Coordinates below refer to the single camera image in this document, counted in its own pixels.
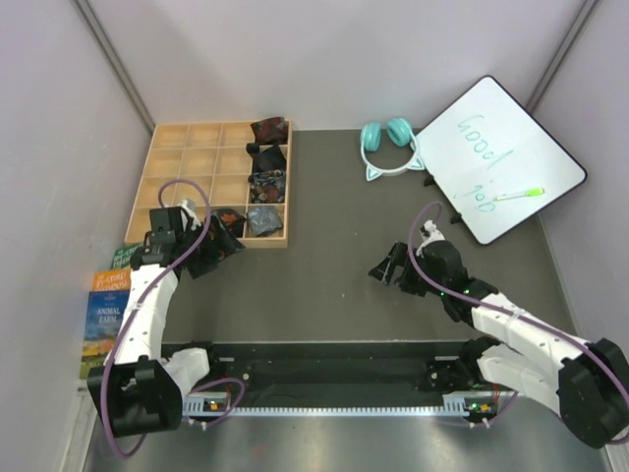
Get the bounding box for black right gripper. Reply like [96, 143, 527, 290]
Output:
[369, 242, 446, 297]

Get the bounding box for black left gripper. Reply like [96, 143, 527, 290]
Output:
[177, 212, 245, 278]

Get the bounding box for black orange floral tie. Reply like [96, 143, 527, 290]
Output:
[214, 208, 246, 243]

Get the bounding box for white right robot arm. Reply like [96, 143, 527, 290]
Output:
[369, 220, 628, 448]

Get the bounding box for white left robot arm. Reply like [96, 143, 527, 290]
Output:
[87, 199, 244, 438]

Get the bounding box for grey blue rolled tie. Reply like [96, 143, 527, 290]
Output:
[247, 206, 283, 237]

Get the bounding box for multicolour paisley rolled tie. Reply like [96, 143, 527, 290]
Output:
[248, 170, 286, 204]

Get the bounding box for wooden compartment tray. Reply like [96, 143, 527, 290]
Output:
[124, 120, 266, 245]

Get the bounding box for dark blue rolled tie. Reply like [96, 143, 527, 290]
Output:
[246, 143, 287, 173]

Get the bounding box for green paperback book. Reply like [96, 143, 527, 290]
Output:
[110, 243, 142, 270]

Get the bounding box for dark red rolled tie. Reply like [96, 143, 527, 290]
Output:
[251, 117, 289, 146]

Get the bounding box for orange paperback book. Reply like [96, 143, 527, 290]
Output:
[91, 268, 131, 292]

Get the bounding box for teal cat ear headphones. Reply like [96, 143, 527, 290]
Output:
[360, 118, 426, 182]

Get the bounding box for blue Animal Farm book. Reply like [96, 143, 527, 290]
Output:
[80, 290, 129, 381]

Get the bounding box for white dry erase board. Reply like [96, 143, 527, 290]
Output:
[418, 76, 588, 245]

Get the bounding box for green marker pen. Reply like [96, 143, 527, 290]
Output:
[493, 188, 545, 202]

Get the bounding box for slotted cable duct rail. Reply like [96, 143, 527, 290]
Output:
[183, 392, 497, 421]

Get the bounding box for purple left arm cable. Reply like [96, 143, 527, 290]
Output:
[100, 179, 247, 458]

